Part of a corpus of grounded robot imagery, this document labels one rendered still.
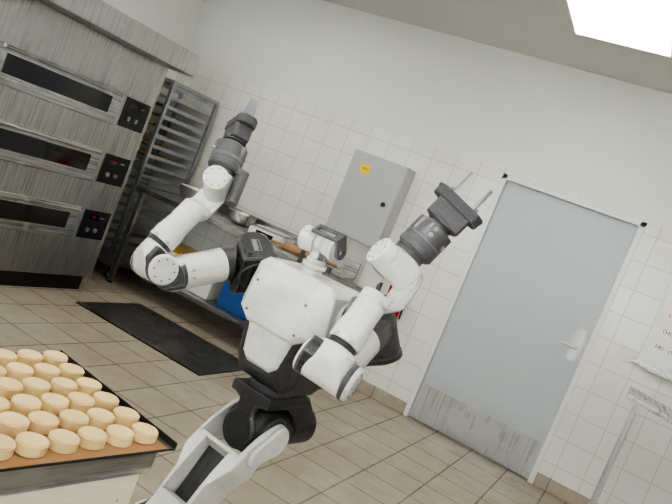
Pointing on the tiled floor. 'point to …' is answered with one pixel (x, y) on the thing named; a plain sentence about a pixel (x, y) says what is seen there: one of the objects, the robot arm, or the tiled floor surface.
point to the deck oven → (71, 129)
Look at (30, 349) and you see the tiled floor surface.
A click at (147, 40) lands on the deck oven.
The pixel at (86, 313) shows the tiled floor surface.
